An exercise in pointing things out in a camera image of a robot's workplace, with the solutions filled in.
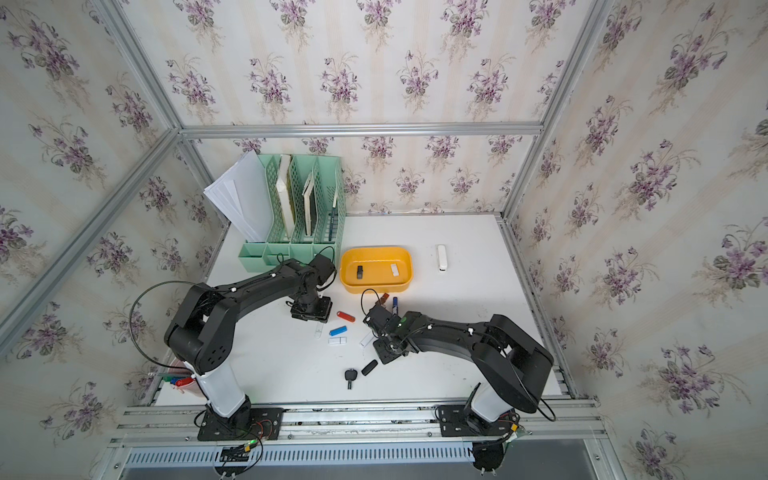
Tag pink pen cup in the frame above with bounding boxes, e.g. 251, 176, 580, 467
158, 373, 205, 398

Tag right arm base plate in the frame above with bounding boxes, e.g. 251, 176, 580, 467
434, 404, 520, 437

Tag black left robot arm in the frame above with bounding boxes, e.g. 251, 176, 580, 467
164, 246, 337, 425

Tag white book in organizer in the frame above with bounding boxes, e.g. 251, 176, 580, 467
276, 154, 295, 240

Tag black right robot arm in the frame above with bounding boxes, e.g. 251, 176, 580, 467
360, 295, 557, 438

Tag red usb drive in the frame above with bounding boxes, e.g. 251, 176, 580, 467
337, 311, 356, 323

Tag white eraser stick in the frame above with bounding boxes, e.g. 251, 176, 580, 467
436, 244, 448, 272

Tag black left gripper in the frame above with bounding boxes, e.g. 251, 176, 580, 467
294, 290, 335, 322

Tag yellow plastic storage box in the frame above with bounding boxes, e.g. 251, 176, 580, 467
340, 246, 414, 294

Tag black oval usb drive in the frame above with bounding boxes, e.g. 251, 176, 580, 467
361, 360, 378, 376

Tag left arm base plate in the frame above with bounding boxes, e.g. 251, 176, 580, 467
195, 407, 285, 442

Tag blue usb drive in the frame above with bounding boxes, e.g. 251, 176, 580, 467
329, 326, 348, 337

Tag green desk file organizer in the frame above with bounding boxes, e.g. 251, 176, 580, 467
239, 154, 346, 273

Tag white paper stack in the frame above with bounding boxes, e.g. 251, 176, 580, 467
203, 152, 274, 243

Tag beige notebook in organizer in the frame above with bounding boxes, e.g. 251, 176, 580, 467
302, 173, 317, 237

